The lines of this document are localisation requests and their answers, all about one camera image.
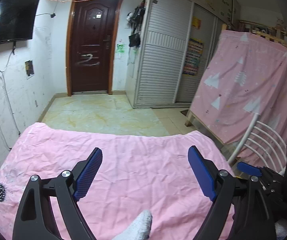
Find person's left hand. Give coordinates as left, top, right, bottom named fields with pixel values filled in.
left=114, top=210, right=153, bottom=240

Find black flat television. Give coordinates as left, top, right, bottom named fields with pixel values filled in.
left=0, top=0, right=40, bottom=47

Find dark brown door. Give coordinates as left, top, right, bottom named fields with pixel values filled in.
left=66, top=0, right=124, bottom=96

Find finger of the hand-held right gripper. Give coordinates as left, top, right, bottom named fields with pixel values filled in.
left=237, top=162, right=262, bottom=177

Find hanging black bags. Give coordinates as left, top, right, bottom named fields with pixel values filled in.
left=127, top=0, right=147, bottom=48

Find colourful wall chart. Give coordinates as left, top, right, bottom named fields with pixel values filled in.
left=183, top=38, right=204, bottom=76

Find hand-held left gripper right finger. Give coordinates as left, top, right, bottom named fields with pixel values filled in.
left=187, top=145, right=277, bottom=240

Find white slatted wardrobe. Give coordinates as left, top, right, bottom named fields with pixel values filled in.
left=125, top=0, right=224, bottom=109

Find white metal chair orange seat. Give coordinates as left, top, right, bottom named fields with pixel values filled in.
left=227, top=112, right=287, bottom=181

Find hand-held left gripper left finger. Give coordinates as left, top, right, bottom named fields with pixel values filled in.
left=12, top=147, right=104, bottom=240

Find pink wrinkled blanket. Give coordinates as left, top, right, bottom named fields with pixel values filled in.
left=0, top=122, right=237, bottom=240

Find black and yellow wall sticker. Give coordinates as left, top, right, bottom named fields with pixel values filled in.
left=25, top=60, right=35, bottom=77

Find pink tree-print curtain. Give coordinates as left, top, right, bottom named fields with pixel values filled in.
left=191, top=29, right=287, bottom=156

